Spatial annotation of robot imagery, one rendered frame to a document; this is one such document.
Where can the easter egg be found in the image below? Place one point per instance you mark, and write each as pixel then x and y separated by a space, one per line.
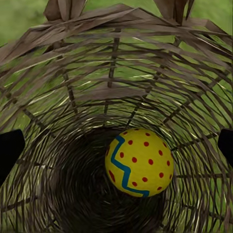
pixel 139 162

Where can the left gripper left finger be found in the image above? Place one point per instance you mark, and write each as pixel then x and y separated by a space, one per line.
pixel 12 145

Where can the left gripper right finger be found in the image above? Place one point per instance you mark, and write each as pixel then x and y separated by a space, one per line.
pixel 225 144

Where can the wicker basket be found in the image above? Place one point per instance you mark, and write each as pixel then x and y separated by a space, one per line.
pixel 52 150

